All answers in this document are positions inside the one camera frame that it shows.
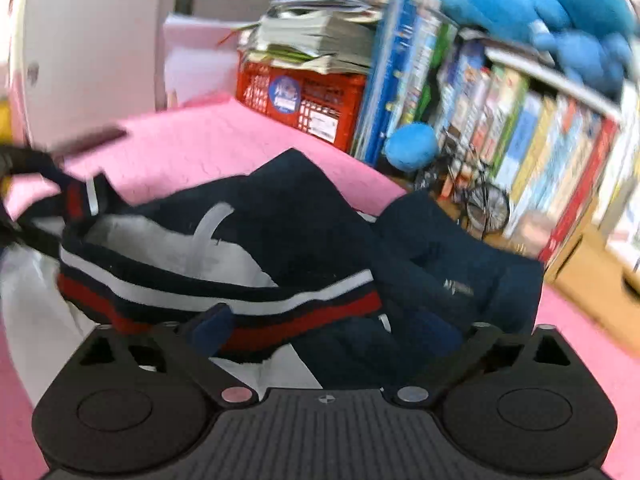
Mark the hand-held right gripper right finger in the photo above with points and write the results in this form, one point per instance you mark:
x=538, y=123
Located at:
x=436, y=334

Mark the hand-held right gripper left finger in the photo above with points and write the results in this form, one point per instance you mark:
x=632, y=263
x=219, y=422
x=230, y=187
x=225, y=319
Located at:
x=215, y=329

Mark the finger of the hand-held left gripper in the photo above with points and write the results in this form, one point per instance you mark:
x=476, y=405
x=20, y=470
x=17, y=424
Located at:
x=95, y=140

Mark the navy and white jacket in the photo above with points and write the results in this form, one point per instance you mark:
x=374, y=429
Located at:
x=300, y=210

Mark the pink blanket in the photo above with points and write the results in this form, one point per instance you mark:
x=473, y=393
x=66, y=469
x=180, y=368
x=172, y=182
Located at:
x=200, y=140

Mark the white cabinet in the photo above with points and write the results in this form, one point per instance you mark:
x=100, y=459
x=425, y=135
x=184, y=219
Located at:
x=100, y=35

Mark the white box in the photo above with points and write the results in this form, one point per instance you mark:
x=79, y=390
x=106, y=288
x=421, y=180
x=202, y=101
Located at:
x=200, y=55

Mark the miniature bicycle model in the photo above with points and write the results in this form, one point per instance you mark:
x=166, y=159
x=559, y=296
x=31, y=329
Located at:
x=485, y=205

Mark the wooden drawer box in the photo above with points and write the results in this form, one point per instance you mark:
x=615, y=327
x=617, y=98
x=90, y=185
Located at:
x=585, y=270

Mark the blue plush ball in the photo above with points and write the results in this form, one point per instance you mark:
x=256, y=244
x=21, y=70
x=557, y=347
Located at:
x=412, y=146

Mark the row of colourful books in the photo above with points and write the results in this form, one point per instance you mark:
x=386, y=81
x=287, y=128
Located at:
x=540, y=135

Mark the red plastic crate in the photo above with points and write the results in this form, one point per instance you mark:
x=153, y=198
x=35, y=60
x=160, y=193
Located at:
x=325, y=102

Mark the stack of papers and magazines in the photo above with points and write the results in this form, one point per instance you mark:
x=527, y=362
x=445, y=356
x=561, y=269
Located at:
x=320, y=35

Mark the white bookshelf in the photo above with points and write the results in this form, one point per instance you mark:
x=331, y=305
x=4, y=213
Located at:
x=550, y=77

